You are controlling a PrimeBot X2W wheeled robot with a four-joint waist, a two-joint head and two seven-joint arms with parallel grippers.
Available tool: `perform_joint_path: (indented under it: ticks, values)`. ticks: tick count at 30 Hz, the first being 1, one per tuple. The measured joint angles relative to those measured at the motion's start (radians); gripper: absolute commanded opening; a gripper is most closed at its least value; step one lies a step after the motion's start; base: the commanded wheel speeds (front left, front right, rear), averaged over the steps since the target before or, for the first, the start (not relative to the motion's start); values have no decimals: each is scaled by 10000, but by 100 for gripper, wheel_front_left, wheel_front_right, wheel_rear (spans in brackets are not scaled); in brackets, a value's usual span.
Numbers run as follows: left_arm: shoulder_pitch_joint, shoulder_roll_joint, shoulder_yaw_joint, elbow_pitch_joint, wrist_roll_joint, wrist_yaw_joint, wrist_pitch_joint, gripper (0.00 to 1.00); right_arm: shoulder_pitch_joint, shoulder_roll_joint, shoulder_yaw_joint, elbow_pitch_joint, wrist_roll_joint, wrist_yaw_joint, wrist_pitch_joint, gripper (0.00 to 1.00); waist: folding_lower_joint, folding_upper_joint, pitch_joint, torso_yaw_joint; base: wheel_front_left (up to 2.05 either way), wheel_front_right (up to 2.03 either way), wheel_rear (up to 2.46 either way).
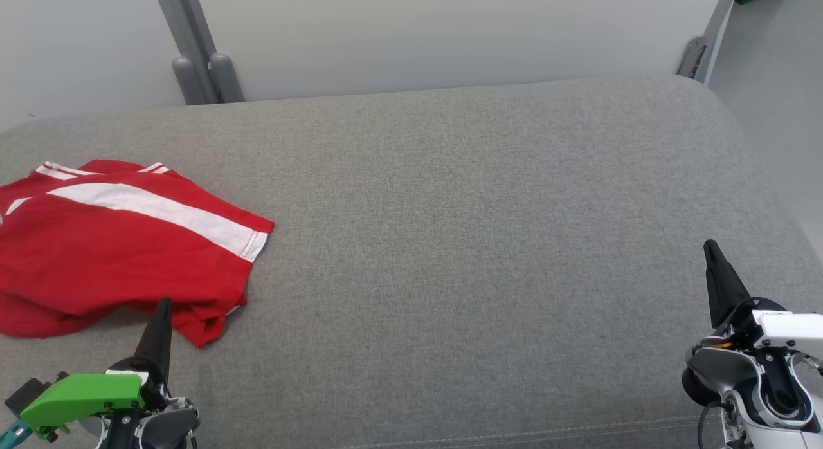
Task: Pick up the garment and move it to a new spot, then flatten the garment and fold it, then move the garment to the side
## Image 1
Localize metal hinge bracket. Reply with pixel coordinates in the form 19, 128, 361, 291
676, 36, 708, 78

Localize grey partition end post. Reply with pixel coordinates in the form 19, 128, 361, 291
676, 0, 740, 84

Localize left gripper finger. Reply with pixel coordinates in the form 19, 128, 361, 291
133, 298, 173, 380

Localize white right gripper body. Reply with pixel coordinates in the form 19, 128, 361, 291
683, 300, 823, 432

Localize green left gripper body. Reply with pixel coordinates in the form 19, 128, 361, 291
21, 358, 201, 449

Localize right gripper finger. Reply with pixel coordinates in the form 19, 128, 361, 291
703, 239, 753, 329

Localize grey sofa cushion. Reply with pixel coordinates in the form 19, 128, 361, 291
0, 75, 823, 449

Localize grey cylindrical post bumper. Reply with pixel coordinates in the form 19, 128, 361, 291
172, 57, 203, 105
209, 52, 245, 104

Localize red shorts white stripe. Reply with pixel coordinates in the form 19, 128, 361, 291
0, 160, 275, 349

